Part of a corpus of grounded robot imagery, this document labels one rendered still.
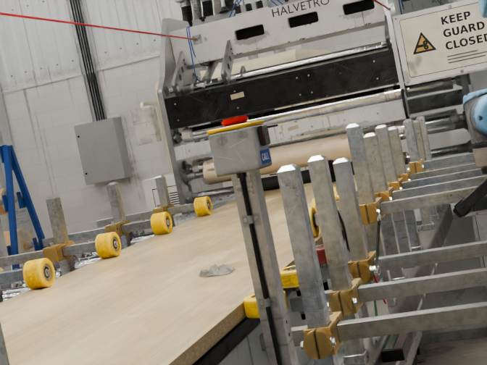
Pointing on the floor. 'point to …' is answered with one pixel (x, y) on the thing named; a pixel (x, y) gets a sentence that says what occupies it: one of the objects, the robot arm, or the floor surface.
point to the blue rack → (8, 156)
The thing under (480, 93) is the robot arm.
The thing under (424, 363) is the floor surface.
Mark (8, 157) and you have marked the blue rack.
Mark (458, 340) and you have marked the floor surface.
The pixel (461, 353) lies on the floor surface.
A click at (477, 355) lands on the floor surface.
